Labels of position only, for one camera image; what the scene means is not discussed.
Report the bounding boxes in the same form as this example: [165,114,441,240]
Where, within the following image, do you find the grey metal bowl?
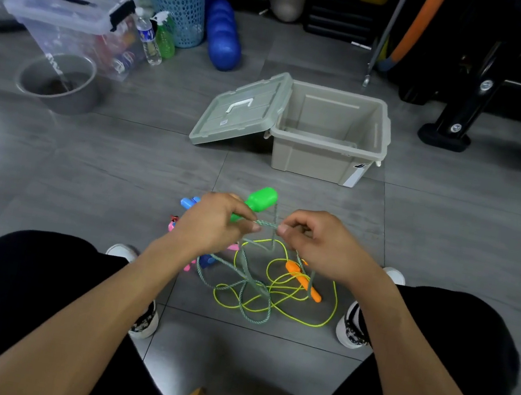
[10,44,114,123]

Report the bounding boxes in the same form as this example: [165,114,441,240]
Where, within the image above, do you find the blue-handled jump rope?
[179,194,203,212]

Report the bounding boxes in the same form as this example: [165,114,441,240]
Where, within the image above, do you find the person's right forearm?
[334,271,521,395]

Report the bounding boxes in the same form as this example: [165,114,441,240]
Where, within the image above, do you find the white shoe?
[332,259,408,357]
[92,240,172,342]

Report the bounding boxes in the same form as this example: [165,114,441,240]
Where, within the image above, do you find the person's leg black trousers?
[0,223,212,395]
[285,265,521,395]

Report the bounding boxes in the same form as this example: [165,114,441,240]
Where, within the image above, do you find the person's right leg black trousers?
[285,265,521,395]

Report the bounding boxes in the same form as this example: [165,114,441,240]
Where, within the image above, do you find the person's left leg black trousers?
[0,223,212,395]

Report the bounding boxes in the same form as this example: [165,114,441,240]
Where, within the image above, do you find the green spray bottle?
[144,8,183,62]

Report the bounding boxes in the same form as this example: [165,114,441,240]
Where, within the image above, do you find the hot pink skipping rope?
[160,214,205,274]

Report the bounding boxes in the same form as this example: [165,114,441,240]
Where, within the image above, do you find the clear water bottle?
[126,7,171,68]

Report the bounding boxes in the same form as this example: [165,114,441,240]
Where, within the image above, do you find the black dumbbell rack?
[389,0,521,164]

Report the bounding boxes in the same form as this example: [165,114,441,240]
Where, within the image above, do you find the green-handled braided jump rope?
[187,176,331,334]

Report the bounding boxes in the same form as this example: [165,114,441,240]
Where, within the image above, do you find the person's left hand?
[169,184,267,269]

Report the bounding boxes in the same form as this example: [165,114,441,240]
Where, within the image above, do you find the grey plastic storage box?
[260,77,399,194]

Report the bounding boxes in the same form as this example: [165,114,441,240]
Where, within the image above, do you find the white right shoe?
[332,259,408,357]

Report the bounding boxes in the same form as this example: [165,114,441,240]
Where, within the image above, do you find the person's left forearm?
[0,209,198,395]

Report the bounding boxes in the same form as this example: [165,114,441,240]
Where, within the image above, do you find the white left shoe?
[92,240,172,342]

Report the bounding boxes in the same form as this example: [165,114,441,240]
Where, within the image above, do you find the orange-handled yellow jump rope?
[209,229,348,332]

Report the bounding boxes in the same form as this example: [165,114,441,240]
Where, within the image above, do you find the light blue mesh basket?
[129,0,211,52]

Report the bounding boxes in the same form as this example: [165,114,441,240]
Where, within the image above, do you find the clear plastic lidded bin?
[0,0,154,86]

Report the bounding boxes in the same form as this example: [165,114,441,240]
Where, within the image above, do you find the person's right hand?
[269,203,393,294]

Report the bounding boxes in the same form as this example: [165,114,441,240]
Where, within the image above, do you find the grey-green box lid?
[187,57,296,161]

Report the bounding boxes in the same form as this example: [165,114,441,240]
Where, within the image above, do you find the orange and green foam stick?
[375,0,451,82]

